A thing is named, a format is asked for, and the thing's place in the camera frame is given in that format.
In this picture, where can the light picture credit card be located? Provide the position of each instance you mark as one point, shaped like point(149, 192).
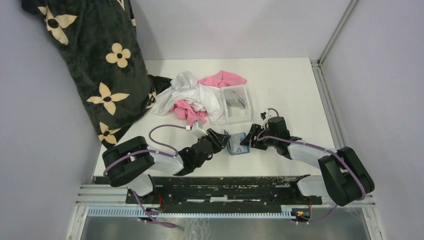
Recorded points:
point(235, 145)

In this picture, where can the white cloth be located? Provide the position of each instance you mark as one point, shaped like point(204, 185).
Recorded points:
point(164, 100)

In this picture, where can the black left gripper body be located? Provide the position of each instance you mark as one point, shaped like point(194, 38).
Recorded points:
point(217, 144)

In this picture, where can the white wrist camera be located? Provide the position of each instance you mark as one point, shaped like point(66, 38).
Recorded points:
point(197, 129)
point(265, 116)

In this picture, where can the clear plastic tray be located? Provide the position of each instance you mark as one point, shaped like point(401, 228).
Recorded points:
point(232, 115)

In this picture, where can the pink cloth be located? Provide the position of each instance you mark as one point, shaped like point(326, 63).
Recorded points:
point(225, 79)

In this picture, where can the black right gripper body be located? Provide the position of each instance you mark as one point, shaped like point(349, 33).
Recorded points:
point(264, 141)

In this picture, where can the blue leather card holder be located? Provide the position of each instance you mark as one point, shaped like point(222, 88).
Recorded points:
point(242, 136)

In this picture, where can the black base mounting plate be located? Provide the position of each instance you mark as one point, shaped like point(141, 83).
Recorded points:
point(227, 195)

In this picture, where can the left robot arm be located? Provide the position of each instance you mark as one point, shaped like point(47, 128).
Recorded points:
point(126, 163)

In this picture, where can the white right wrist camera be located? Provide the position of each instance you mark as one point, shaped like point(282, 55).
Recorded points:
point(265, 116)

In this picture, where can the aluminium frame rail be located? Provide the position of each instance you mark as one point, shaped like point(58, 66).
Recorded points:
point(100, 200)

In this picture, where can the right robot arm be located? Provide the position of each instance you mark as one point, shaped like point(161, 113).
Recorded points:
point(344, 179)

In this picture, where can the stack of credit cards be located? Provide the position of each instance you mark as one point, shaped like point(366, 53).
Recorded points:
point(233, 99)

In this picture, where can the black floral blanket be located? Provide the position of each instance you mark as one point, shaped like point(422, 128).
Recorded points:
point(97, 39)

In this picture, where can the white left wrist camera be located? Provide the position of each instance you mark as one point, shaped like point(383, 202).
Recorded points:
point(197, 129)

